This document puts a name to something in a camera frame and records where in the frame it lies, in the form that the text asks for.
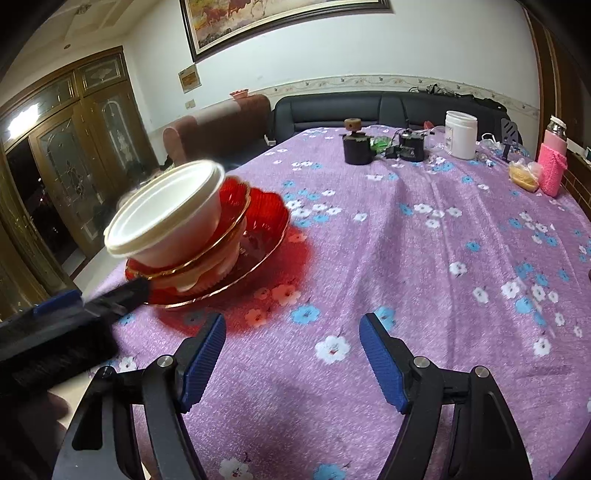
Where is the wooden glass door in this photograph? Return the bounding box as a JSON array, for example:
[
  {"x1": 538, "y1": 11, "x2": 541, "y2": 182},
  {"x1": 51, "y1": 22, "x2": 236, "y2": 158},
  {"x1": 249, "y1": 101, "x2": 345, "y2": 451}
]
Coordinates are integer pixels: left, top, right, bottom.
[{"x1": 0, "y1": 46, "x2": 160, "y2": 319}]

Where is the yellow wall notice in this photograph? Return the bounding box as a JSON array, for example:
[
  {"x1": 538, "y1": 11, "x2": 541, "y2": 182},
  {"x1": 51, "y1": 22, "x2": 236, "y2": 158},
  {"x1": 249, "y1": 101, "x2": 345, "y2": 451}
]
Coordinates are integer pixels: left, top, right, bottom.
[{"x1": 178, "y1": 65, "x2": 202, "y2": 92}]

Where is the black electronic device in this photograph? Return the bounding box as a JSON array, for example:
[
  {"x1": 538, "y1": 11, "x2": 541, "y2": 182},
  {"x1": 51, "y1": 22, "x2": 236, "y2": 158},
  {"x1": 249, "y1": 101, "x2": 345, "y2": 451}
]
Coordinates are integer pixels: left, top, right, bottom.
[{"x1": 385, "y1": 129, "x2": 428, "y2": 163}]

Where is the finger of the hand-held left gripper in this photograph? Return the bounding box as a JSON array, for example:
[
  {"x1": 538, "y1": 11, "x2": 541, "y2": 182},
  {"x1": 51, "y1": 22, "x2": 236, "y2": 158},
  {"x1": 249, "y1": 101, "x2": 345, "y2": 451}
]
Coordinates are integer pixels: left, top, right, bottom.
[
  {"x1": 0, "y1": 290, "x2": 85, "y2": 326},
  {"x1": 82, "y1": 276, "x2": 151, "y2": 320}
]

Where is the red plate gold rim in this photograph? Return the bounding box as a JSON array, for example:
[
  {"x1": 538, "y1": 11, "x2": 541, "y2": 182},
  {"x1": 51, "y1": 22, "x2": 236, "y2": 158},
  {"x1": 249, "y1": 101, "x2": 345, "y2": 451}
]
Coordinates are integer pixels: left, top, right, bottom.
[
  {"x1": 127, "y1": 178, "x2": 252, "y2": 280},
  {"x1": 124, "y1": 187, "x2": 293, "y2": 311}
]

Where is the black leather sofa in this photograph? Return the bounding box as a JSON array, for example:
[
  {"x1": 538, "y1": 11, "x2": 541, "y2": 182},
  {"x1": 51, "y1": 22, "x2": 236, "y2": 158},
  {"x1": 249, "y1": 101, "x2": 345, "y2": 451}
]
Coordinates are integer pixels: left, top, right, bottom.
[{"x1": 268, "y1": 90, "x2": 525, "y2": 148}]

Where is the white plastic jar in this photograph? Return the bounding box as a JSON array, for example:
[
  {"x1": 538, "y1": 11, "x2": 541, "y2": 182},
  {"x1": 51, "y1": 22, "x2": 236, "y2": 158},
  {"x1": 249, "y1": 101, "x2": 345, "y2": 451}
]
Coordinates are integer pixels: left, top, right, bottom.
[{"x1": 444, "y1": 110, "x2": 478, "y2": 160}]

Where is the black canister wooden knob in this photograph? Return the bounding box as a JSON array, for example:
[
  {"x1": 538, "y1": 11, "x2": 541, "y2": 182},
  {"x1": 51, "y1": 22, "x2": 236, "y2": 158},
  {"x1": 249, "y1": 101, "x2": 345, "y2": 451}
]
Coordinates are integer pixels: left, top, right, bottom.
[{"x1": 342, "y1": 118, "x2": 373, "y2": 166}]

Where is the wooden door frame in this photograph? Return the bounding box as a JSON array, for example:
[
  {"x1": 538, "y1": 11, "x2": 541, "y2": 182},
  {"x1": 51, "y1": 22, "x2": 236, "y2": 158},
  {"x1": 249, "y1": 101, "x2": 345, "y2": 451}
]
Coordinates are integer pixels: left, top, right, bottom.
[{"x1": 524, "y1": 9, "x2": 591, "y2": 213}]

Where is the framed wall painting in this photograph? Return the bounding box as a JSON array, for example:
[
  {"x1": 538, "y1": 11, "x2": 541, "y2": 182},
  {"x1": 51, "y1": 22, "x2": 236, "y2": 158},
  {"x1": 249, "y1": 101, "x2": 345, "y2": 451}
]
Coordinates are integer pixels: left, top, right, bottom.
[{"x1": 179, "y1": 0, "x2": 393, "y2": 64}]

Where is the brown fabric sofa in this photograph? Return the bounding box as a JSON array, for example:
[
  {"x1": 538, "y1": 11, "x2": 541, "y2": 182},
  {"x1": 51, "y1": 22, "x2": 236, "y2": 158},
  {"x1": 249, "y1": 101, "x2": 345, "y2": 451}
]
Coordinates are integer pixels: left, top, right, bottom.
[{"x1": 163, "y1": 95, "x2": 272, "y2": 169}]

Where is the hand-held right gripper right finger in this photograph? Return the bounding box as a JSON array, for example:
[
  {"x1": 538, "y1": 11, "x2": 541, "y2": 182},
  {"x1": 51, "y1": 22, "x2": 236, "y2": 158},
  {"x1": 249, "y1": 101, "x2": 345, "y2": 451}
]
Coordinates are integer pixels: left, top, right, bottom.
[{"x1": 358, "y1": 312, "x2": 534, "y2": 480}]

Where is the pink sleeved bottle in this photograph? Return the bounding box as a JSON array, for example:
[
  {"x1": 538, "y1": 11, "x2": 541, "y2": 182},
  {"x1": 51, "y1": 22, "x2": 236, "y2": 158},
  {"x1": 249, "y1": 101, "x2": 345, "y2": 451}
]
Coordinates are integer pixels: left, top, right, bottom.
[{"x1": 537, "y1": 115, "x2": 568, "y2": 198}]

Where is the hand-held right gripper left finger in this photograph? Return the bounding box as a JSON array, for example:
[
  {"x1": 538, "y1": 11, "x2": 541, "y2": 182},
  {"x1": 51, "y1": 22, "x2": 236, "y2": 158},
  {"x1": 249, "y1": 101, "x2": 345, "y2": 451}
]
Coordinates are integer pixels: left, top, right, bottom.
[{"x1": 52, "y1": 312, "x2": 228, "y2": 480}]

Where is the snack bag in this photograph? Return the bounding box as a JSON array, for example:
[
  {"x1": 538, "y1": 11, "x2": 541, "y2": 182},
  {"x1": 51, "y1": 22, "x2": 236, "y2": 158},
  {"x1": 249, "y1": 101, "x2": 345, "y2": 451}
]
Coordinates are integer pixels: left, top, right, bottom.
[{"x1": 508, "y1": 158, "x2": 542, "y2": 193}]

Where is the purple floral tablecloth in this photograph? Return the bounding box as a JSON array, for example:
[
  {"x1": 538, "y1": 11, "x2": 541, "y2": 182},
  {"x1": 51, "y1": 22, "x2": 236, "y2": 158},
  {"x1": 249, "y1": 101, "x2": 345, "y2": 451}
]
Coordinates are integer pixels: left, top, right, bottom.
[{"x1": 85, "y1": 124, "x2": 591, "y2": 480}]

